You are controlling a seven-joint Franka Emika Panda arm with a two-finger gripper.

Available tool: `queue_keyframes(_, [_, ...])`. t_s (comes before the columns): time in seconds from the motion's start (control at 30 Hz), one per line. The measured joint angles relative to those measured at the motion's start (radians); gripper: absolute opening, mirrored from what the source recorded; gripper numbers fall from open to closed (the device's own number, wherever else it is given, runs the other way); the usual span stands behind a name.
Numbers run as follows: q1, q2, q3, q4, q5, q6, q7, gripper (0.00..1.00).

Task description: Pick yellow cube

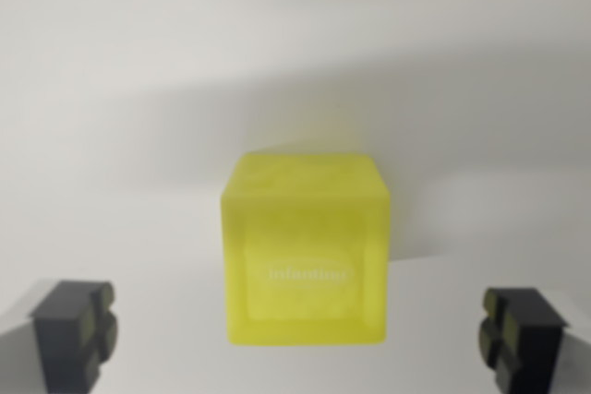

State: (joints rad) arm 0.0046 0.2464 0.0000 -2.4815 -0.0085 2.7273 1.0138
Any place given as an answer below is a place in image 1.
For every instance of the black silver gripper right finger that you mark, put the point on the black silver gripper right finger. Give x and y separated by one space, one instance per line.
531 343

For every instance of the black silver gripper left finger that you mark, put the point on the black silver gripper left finger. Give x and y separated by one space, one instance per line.
64 334

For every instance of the yellow soft toy cube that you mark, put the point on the yellow soft toy cube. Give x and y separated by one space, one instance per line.
305 246

